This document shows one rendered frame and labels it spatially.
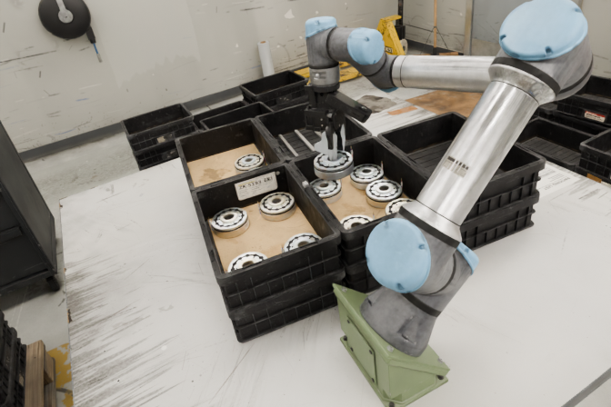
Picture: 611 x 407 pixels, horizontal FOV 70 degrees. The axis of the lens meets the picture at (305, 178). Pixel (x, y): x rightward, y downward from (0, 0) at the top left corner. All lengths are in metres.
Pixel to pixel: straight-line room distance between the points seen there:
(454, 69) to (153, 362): 0.97
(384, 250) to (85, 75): 3.83
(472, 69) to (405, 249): 0.42
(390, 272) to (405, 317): 0.16
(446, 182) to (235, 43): 3.95
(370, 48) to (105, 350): 0.98
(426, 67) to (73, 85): 3.69
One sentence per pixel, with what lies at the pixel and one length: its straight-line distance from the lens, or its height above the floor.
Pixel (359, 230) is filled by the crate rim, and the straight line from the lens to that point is 1.03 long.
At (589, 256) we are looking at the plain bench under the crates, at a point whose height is 0.70.
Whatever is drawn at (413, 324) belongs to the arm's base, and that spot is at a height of 0.88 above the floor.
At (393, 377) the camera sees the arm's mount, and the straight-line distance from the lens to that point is 0.92.
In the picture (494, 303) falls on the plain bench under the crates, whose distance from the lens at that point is 1.20.
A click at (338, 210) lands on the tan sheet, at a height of 0.83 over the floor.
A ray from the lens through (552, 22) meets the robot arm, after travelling 0.80.
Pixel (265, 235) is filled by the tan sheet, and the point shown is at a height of 0.83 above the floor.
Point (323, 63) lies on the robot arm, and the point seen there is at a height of 1.26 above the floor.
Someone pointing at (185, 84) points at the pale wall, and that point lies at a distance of 4.50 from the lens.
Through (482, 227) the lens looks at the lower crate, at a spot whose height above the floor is 0.77.
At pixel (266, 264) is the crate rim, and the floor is 0.92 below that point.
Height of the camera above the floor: 1.58
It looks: 32 degrees down
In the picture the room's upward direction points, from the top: 9 degrees counter-clockwise
